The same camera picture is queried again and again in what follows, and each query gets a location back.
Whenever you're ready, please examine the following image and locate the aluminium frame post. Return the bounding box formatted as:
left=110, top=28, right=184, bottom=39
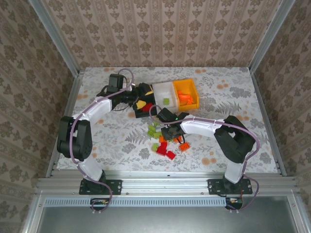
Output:
left=28, top=0, right=82, bottom=77
left=249, top=0, right=296, bottom=73

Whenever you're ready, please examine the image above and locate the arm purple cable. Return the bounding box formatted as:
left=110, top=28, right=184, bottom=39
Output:
left=148, top=104, right=262, bottom=213
left=69, top=67, right=136, bottom=215

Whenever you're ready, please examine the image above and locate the black plastic bin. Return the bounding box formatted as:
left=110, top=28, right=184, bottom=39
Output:
left=132, top=83, right=158, bottom=119

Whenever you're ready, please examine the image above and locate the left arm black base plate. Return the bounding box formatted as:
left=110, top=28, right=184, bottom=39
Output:
left=79, top=179, right=122, bottom=196

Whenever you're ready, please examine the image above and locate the floral patterned table cover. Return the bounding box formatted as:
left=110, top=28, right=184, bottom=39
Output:
left=56, top=67, right=279, bottom=173

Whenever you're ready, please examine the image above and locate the white plastic bin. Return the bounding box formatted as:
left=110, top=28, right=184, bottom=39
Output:
left=152, top=82, right=180, bottom=109

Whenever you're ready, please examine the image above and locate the aluminium side rail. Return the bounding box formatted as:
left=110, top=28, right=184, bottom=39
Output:
left=45, top=69, right=86, bottom=178
left=250, top=67, right=288, bottom=177

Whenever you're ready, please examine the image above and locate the grey slotted cable duct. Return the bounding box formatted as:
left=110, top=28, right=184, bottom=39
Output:
left=45, top=197, right=228, bottom=207

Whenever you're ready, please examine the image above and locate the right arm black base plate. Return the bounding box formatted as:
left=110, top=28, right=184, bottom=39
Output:
left=207, top=179, right=254, bottom=196

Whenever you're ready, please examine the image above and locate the grey metal panel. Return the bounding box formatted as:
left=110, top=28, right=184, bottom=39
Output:
left=36, top=205, right=301, bottom=233

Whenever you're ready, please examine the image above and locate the small wired electronics board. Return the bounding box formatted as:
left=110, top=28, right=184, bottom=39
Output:
left=225, top=198, right=243, bottom=209
left=90, top=198, right=109, bottom=207

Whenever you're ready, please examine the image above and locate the orange plastic bin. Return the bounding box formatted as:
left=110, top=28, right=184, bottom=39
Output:
left=172, top=78, right=200, bottom=110

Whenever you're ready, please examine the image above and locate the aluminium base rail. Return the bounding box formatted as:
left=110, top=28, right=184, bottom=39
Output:
left=36, top=169, right=300, bottom=196

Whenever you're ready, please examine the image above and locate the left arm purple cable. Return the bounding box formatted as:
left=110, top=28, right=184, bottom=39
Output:
left=69, top=67, right=136, bottom=215

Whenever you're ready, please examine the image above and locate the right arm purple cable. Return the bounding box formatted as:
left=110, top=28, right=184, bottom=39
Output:
left=148, top=104, right=262, bottom=213

